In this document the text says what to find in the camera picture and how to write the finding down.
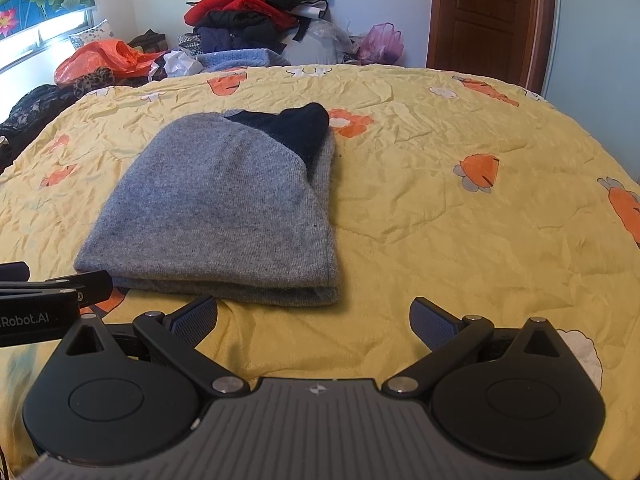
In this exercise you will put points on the orange plastic bag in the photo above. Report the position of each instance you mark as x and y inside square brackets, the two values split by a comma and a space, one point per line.
[100, 57]

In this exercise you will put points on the pink plastic bag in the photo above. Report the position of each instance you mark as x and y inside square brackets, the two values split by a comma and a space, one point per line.
[381, 45]

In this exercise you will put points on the white crumpled paper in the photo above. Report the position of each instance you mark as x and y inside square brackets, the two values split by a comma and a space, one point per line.
[180, 64]

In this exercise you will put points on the leopard print cloth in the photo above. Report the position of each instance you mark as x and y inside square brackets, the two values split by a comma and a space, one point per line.
[94, 81]

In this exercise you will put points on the black lace cloth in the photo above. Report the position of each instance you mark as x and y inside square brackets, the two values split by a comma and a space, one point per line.
[30, 115]

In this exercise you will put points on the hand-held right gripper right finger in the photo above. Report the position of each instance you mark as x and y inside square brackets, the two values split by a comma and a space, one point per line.
[432, 322]

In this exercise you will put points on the window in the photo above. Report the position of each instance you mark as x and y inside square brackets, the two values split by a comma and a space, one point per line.
[35, 45]

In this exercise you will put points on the white patterned pillow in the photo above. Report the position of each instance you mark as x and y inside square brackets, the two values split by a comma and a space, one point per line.
[92, 35]

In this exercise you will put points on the frosted glass sliding wardrobe door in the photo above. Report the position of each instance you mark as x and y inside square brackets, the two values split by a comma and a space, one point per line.
[600, 60]

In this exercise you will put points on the pile of clothes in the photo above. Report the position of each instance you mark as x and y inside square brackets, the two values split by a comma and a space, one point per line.
[255, 5]

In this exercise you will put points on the grey sweater with navy sleeves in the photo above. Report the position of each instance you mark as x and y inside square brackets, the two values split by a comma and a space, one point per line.
[220, 210]

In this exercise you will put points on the blue knit garment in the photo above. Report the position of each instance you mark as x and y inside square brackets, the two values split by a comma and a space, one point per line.
[240, 60]

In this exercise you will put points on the brown wooden door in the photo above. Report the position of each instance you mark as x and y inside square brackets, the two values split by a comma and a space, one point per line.
[490, 25]

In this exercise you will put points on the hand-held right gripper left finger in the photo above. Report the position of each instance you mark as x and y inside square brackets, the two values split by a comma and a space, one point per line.
[197, 317]

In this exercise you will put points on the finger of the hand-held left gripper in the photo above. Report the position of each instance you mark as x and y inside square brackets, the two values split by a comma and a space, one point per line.
[92, 285]
[12, 271]

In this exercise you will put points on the clear plastic bag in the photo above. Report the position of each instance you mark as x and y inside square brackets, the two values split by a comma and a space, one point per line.
[320, 42]

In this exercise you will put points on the yellow printed bedspread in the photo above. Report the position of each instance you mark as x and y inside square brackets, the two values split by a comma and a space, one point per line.
[450, 240]

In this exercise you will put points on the olive brown garment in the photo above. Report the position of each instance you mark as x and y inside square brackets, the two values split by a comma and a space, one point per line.
[147, 41]

